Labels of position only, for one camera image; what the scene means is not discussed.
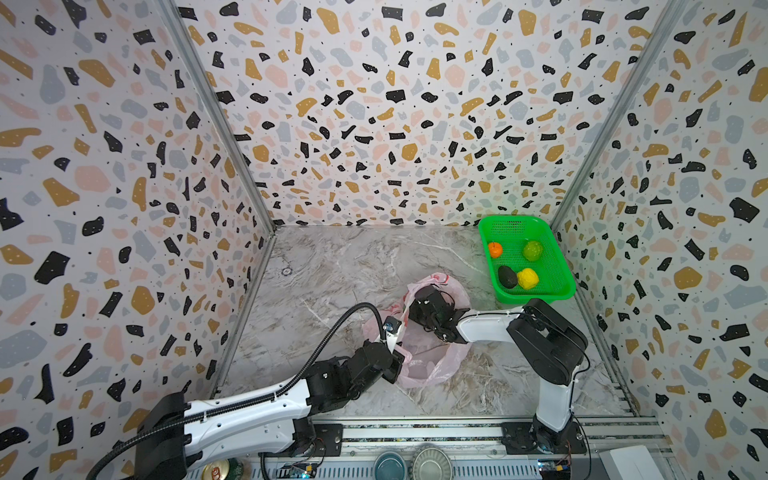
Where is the pink plastic bag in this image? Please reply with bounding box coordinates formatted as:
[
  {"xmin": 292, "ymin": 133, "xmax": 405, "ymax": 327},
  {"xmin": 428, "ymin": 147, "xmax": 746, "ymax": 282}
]
[{"xmin": 380, "ymin": 272, "xmax": 471, "ymax": 389}]

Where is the dark brown avocado fruit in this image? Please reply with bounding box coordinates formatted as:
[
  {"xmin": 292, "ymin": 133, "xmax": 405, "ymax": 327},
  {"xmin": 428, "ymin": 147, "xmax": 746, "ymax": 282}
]
[{"xmin": 497, "ymin": 265, "xmax": 518, "ymax": 290}]

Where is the orange fruit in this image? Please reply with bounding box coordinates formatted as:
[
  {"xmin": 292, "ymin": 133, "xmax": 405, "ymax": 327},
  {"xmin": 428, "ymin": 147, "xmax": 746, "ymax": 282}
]
[{"xmin": 487, "ymin": 242, "xmax": 504, "ymax": 259}]

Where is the yellow fruit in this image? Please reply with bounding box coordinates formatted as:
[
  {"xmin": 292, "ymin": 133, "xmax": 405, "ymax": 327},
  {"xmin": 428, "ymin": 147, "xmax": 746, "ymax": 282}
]
[{"xmin": 517, "ymin": 268, "xmax": 540, "ymax": 291}]

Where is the green plastic basket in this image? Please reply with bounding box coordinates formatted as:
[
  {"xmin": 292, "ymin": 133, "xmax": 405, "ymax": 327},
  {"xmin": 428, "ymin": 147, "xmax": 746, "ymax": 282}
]
[{"xmin": 478, "ymin": 215, "xmax": 576, "ymax": 305}]

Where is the yellow-green bumpy fruit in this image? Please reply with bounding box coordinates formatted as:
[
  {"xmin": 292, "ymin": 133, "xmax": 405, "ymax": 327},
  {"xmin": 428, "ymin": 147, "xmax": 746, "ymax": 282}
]
[{"xmin": 522, "ymin": 240, "xmax": 544, "ymax": 262}]

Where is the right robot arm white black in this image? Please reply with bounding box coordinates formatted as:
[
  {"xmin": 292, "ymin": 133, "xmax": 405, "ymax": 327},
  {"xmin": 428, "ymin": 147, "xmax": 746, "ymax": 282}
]
[{"xmin": 408, "ymin": 286, "xmax": 590, "ymax": 455}]

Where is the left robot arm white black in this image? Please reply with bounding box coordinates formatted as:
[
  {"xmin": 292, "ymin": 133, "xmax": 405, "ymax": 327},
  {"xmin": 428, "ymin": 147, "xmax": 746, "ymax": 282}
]
[{"xmin": 134, "ymin": 341, "xmax": 405, "ymax": 479}]

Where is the teal ceramic bowl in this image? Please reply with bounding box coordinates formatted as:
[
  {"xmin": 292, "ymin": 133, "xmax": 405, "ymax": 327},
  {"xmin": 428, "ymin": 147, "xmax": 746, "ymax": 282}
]
[{"xmin": 373, "ymin": 451, "xmax": 408, "ymax": 480}]

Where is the grey ribbed plate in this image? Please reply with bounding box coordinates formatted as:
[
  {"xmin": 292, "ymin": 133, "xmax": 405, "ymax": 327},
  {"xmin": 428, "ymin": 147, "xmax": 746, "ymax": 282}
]
[{"xmin": 410, "ymin": 447, "xmax": 454, "ymax": 480}]

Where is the small circuit board left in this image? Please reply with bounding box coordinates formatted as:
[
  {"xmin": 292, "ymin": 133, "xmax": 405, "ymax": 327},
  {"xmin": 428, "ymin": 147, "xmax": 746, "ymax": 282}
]
[{"xmin": 276, "ymin": 462, "xmax": 318, "ymax": 479}]

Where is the small circuit board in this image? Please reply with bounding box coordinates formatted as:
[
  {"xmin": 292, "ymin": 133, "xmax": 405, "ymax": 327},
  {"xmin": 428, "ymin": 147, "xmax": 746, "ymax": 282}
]
[
  {"xmin": 276, "ymin": 462, "xmax": 318, "ymax": 479},
  {"xmin": 537, "ymin": 460, "xmax": 572, "ymax": 480}
]

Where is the green beverage can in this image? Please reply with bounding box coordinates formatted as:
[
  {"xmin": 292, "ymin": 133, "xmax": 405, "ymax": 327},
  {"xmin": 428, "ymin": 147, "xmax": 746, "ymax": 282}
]
[{"xmin": 201, "ymin": 458, "xmax": 249, "ymax": 480}]

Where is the small circuit board right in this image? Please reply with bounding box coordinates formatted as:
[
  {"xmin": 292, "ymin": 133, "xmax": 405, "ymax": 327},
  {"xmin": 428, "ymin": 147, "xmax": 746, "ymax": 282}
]
[{"xmin": 537, "ymin": 460, "xmax": 572, "ymax": 480}]

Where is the white box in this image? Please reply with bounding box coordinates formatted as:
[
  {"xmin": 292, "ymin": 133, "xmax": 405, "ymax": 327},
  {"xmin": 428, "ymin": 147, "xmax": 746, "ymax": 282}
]
[{"xmin": 599, "ymin": 445, "xmax": 663, "ymax": 480}]

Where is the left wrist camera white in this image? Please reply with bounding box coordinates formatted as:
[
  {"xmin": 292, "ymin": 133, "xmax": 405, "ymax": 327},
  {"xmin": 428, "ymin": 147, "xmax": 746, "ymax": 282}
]
[{"xmin": 383, "ymin": 316, "xmax": 402, "ymax": 352}]

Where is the black corrugated cable left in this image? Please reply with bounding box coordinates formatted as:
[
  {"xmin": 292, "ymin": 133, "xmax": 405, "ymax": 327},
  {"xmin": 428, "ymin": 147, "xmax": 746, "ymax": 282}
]
[{"xmin": 83, "ymin": 301, "xmax": 388, "ymax": 480}]

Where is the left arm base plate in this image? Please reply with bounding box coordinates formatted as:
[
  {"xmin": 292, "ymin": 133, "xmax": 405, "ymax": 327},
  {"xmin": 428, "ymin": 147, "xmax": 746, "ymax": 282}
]
[{"xmin": 301, "ymin": 423, "xmax": 344, "ymax": 458}]

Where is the aluminium mounting rail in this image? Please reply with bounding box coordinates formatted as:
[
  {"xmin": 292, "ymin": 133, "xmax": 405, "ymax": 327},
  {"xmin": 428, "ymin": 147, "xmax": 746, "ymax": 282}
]
[{"xmin": 164, "ymin": 416, "xmax": 673, "ymax": 480}]

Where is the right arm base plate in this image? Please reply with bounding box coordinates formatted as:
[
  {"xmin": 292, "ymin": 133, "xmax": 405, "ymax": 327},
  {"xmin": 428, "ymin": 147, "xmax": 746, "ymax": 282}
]
[{"xmin": 501, "ymin": 421, "xmax": 588, "ymax": 455}]

